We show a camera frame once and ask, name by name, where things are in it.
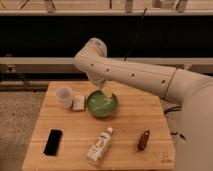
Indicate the white ceramic cup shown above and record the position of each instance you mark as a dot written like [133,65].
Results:
[65,96]

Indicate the red brown pepper toy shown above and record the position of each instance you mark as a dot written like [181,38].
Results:
[143,140]

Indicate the black phone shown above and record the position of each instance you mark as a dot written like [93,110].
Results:
[53,142]

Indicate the white plastic bottle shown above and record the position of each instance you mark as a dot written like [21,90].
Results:
[100,146]

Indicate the small white block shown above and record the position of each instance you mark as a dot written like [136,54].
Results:
[78,103]

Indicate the green ceramic bowl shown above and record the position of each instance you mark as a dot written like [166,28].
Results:
[99,105]

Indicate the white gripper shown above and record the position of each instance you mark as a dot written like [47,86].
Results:
[107,90]

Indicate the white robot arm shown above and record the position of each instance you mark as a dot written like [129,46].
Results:
[193,91]

